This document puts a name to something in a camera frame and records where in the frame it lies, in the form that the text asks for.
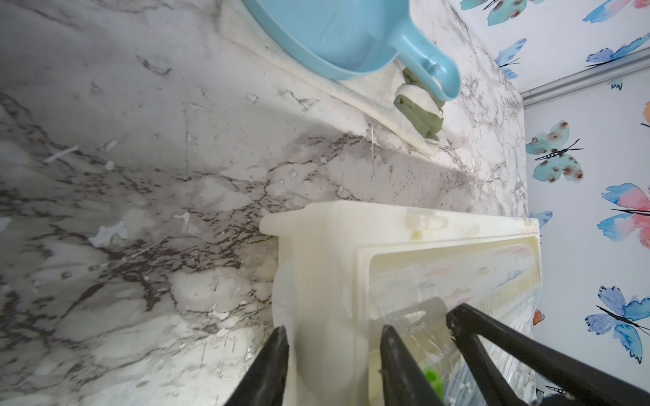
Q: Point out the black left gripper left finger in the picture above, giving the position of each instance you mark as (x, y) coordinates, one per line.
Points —
(265, 381)

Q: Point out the cream plastic wrap dispenser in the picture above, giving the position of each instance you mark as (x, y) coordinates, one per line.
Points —
(347, 269)

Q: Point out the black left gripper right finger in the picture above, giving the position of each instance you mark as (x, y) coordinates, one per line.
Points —
(403, 381)

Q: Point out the clear plastic wrap sheet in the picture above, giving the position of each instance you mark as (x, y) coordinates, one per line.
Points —
(440, 302)

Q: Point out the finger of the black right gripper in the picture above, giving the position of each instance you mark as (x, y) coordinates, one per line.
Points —
(584, 385)

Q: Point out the light blue plastic pan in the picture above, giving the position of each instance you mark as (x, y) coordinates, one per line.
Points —
(344, 39)

